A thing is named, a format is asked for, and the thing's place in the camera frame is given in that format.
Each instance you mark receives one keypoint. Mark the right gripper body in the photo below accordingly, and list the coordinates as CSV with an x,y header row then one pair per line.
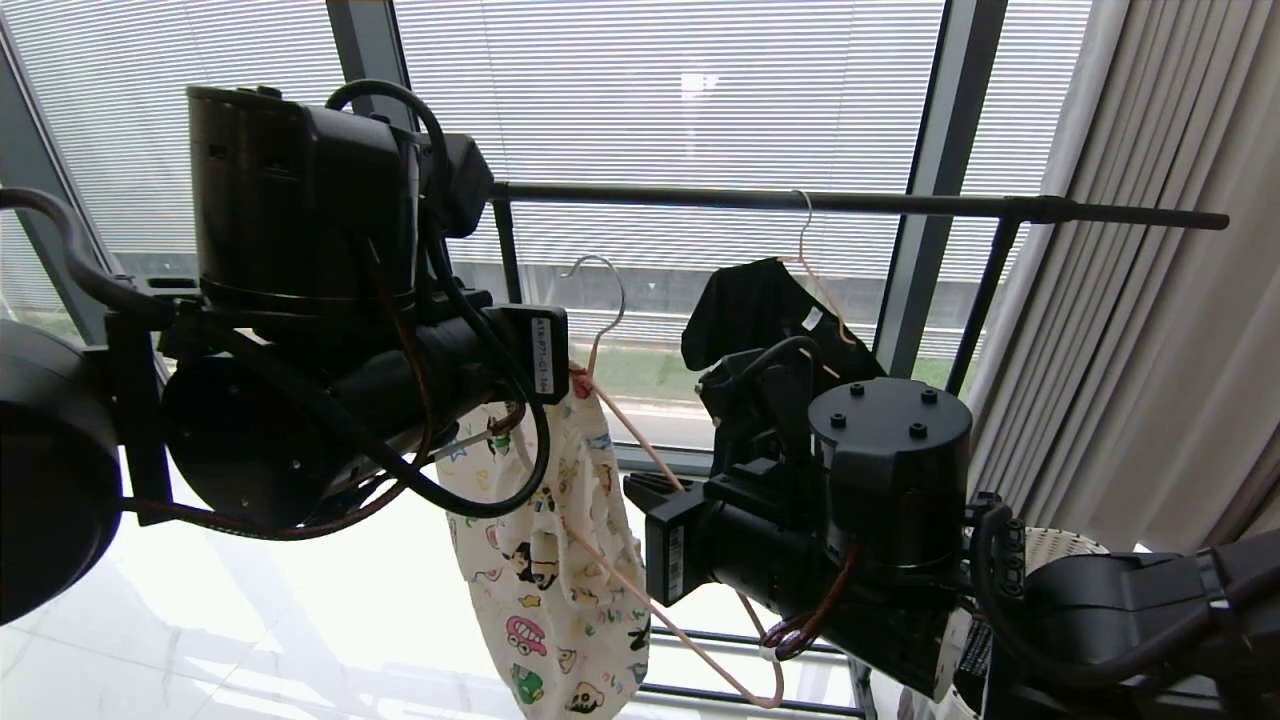
x,y
740,560

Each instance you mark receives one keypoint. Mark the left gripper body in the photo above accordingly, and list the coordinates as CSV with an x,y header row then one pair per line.
x,y
500,360

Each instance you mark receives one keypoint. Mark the pink clothes hanger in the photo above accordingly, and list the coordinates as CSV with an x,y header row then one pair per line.
x,y
803,235
640,438

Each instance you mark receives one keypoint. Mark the cream printed garment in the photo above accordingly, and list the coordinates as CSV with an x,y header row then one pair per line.
x,y
560,600

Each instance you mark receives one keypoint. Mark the black short-sleeved shirt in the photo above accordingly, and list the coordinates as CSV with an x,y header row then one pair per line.
x,y
750,300

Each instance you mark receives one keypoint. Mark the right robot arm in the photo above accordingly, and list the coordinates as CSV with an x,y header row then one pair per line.
x,y
890,470

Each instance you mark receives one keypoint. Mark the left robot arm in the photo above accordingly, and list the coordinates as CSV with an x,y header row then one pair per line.
x,y
290,200

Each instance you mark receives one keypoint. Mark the black clothes rack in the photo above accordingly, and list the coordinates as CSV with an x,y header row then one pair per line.
x,y
900,203

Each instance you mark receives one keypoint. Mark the window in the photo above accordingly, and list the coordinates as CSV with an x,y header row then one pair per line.
x,y
650,100

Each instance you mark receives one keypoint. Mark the beige curtain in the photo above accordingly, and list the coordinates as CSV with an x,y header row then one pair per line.
x,y
1150,300

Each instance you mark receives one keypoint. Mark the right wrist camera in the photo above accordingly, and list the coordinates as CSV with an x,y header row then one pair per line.
x,y
740,390

